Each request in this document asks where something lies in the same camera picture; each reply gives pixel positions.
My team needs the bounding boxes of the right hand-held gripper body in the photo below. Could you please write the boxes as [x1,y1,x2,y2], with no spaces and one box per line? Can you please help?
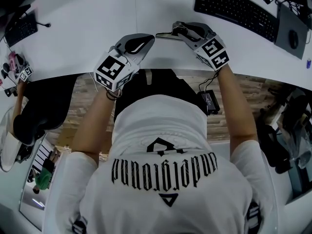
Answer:
[181,21,230,72]

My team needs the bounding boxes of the person's black trousers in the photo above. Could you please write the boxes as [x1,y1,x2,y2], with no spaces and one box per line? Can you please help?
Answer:
[114,68,208,121]

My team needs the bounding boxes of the black computer mouse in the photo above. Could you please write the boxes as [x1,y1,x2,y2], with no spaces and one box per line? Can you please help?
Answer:
[288,29,300,50]

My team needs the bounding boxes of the large black keyboard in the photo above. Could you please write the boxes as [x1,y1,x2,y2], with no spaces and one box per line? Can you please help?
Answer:
[194,0,280,43]

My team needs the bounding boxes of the black hair bands on wrist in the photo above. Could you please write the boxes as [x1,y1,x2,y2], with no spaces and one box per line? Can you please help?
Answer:
[105,88,122,101]

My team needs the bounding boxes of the grey mouse pad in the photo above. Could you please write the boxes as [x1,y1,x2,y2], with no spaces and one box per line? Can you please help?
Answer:
[273,3,309,60]

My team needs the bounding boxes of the person's white printed T-shirt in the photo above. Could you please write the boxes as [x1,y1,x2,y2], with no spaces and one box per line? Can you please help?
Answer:
[43,94,277,234]

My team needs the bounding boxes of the black office chair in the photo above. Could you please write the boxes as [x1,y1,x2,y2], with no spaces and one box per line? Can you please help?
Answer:
[255,106,294,176]

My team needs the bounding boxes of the small black keyboard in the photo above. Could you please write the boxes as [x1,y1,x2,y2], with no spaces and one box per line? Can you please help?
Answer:
[4,13,39,48]

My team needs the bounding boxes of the black battery box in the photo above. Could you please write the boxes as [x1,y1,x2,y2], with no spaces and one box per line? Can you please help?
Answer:
[196,90,221,116]

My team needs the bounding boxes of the person's right forearm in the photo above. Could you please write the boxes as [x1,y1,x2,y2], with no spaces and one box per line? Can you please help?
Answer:
[215,63,259,154]

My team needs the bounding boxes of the person's left forearm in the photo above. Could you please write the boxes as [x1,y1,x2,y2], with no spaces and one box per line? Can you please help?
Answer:
[71,88,122,156]

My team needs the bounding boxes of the another person's forearm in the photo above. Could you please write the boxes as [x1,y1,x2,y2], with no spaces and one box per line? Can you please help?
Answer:
[11,81,28,134]

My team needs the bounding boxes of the pink plastic object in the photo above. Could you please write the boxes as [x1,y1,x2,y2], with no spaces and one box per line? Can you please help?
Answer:
[8,52,18,71]

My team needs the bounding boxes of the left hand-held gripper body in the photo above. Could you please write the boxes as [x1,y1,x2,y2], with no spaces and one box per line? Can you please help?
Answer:
[93,33,156,92]

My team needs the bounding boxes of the thin black cable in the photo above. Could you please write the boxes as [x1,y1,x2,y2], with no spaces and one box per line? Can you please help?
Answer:
[198,71,219,94]

